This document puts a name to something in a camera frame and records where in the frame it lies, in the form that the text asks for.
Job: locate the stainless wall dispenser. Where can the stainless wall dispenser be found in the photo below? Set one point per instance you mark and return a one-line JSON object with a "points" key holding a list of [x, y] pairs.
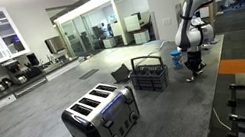
{"points": [[55, 45]]}

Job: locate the black coffee maker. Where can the black coffee maker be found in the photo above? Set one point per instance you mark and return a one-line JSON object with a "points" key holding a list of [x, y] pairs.
{"points": [[15, 72]]}

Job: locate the black plastic cutlery basket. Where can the black plastic cutlery basket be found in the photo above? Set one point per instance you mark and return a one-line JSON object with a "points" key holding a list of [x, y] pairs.
{"points": [[149, 77]]}

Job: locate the white dishwasher front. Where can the white dishwasher front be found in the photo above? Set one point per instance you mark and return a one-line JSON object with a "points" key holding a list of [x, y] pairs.
{"points": [[0, 104]]}

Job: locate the dark countertop vent plate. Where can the dark countertop vent plate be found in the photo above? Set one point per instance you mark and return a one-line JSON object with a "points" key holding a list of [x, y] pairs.
{"points": [[88, 74]]}

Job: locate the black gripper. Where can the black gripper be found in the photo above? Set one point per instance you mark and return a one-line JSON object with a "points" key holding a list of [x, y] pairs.
{"points": [[193, 59]]}

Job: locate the black countertop appliance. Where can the black countertop appliance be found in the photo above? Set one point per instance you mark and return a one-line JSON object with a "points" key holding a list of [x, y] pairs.
{"points": [[33, 60]]}

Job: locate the white wall switch plate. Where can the white wall switch plate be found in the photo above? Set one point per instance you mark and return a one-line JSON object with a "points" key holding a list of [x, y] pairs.
{"points": [[167, 21]]}

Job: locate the four-slot black silver toaster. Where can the four-slot black silver toaster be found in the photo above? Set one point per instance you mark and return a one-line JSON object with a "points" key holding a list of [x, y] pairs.
{"points": [[105, 122]]}

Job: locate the black pop-up outlet box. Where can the black pop-up outlet box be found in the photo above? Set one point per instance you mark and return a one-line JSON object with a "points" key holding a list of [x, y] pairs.
{"points": [[120, 74]]}

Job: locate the grey crumpled cloth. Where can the grey crumpled cloth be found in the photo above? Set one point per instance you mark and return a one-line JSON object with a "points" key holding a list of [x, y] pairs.
{"points": [[211, 44]]}

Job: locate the peanut butter jar blue lid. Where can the peanut butter jar blue lid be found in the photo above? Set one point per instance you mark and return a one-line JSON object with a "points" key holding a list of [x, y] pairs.
{"points": [[177, 59]]}

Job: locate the white office cabinet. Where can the white office cabinet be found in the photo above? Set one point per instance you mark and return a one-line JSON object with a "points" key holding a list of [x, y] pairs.
{"points": [[109, 42], [142, 37]]}

